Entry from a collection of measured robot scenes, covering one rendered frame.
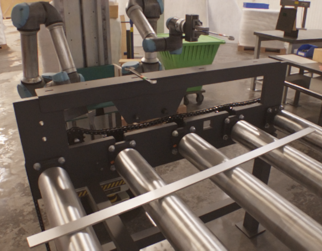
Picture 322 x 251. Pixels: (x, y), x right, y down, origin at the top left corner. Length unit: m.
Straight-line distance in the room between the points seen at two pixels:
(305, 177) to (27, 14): 1.42
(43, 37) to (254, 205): 4.04
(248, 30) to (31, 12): 6.74
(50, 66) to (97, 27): 2.73
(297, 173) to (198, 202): 1.26
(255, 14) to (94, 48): 6.21
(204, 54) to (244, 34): 4.14
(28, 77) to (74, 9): 0.54
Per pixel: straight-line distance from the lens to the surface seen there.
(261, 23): 7.95
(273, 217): 0.99
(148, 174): 1.06
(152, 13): 1.93
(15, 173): 2.97
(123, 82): 1.18
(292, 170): 1.27
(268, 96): 1.69
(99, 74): 2.04
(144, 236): 1.64
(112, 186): 2.08
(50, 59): 4.69
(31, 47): 1.69
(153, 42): 1.59
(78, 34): 2.04
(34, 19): 1.65
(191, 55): 3.85
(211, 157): 1.19
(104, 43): 2.05
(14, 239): 2.29
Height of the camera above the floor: 1.51
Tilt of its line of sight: 26 degrees down
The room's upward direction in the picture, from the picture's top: 1 degrees clockwise
